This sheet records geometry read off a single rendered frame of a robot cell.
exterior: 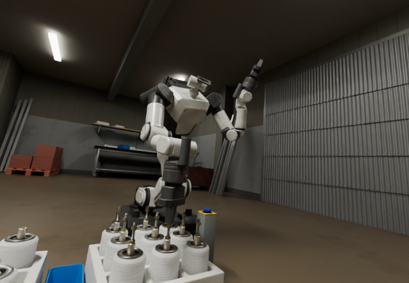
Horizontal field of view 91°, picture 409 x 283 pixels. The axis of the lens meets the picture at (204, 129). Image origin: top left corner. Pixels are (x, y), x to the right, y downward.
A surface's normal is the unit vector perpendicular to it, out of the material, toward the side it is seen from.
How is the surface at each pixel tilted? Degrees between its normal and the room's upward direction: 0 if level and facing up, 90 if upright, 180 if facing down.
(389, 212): 90
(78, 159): 90
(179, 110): 124
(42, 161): 90
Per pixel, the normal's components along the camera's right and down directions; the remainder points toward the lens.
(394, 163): -0.85, -0.18
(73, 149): 0.52, -0.11
